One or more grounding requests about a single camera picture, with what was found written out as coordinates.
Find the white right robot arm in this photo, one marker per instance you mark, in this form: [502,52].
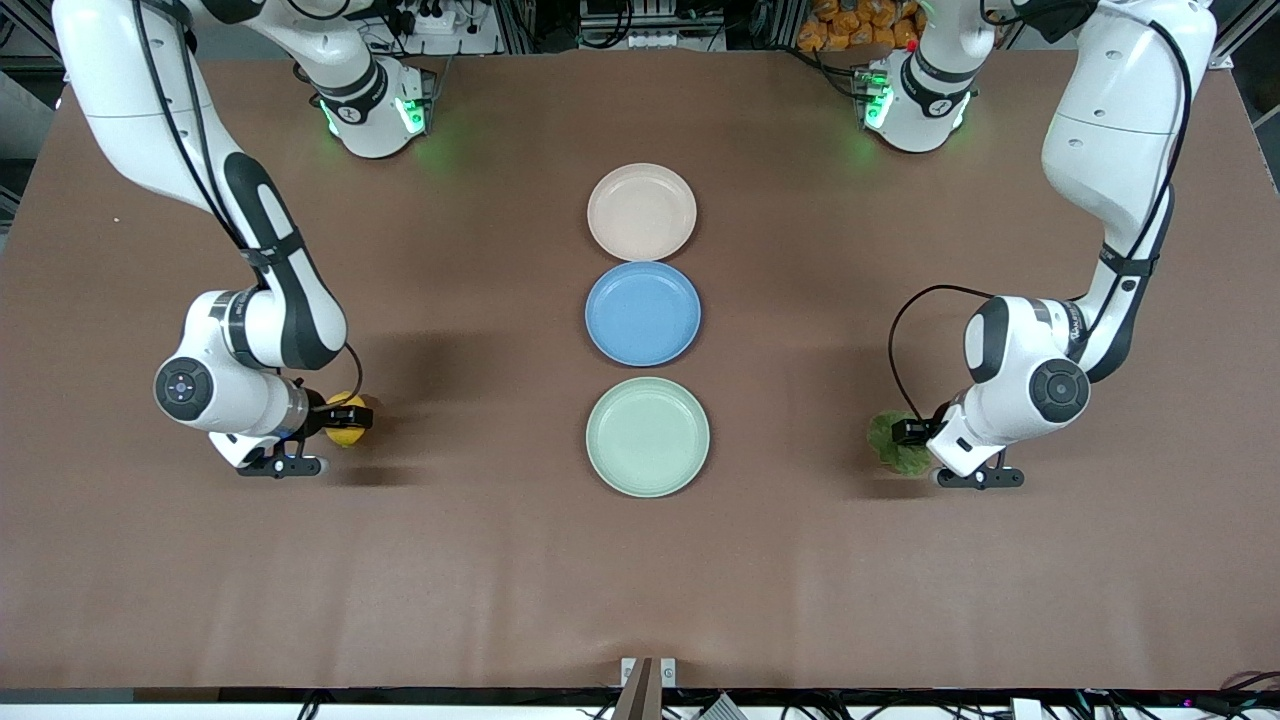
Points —
[130,100]

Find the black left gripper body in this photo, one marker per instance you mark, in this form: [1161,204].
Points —
[921,431]

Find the small white box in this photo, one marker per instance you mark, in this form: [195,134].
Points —
[1028,710]

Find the pale green round plate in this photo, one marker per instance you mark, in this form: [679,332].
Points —
[647,437]

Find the grey ribbed box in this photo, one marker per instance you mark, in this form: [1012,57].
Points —
[718,709]

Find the green lettuce leaf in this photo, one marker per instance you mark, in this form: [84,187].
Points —
[895,460]

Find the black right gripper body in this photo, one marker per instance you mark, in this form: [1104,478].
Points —
[318,417]

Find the yellow lemon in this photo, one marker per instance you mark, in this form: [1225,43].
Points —
[348,438]

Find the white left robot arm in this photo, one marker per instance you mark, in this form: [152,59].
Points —
[1110,110]

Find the beige round plate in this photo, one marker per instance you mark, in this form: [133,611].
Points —
[641,211]

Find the pile of orange fruits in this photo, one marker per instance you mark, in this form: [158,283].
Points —
[855,25]

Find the blue round plate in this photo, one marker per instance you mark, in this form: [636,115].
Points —
[643,313]

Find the metal table edge bracket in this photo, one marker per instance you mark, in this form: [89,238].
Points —
[648,685]

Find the aluminium frame profile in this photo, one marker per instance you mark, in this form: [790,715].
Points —
[1245,30]

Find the white power strip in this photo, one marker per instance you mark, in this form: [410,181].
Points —
[435,18]

